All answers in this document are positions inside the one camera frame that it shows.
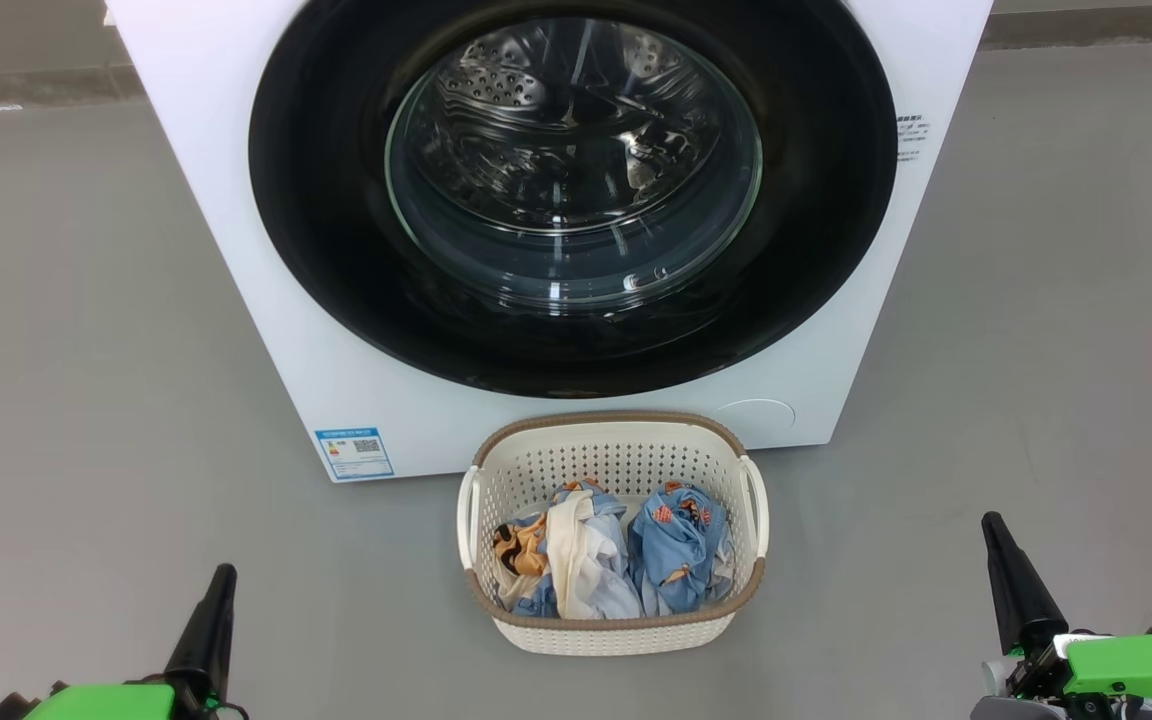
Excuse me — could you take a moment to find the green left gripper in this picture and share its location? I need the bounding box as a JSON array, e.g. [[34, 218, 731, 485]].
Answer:
[[0, 563, 238, 720]]

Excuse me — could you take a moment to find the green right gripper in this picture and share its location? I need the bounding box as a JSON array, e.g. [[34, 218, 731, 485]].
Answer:
[[969, 511, 1152, 720]]

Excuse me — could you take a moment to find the blue orange-print garment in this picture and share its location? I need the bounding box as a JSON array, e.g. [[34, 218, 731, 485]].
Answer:
[[628, 480, 737, 617]]

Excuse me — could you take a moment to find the blue orange cream garment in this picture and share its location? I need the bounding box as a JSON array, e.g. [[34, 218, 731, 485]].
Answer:
[[491, 480, 643, 621]]

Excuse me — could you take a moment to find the dark washing machine door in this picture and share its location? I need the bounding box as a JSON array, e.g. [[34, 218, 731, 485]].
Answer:
[[248, 0, 899, 399]]

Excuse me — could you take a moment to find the white front-load washing machine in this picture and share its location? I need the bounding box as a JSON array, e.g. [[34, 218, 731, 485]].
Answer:
[[104, 0, 995, 485]]

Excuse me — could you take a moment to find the blue energy label sticker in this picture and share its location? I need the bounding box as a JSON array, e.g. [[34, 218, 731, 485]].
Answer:
[[314, 427, 396, 482]]

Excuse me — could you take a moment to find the round white filter hatch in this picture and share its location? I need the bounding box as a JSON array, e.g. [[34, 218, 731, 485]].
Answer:
[[714, 398, 797, 452]]

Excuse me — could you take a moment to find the cream perforated laundry basket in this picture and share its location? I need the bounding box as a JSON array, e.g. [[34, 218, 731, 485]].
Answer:
[[456, 410, 770, 657]]

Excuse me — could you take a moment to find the small printed text label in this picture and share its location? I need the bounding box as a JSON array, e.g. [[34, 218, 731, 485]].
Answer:
[[895, 113, 932, 164]]

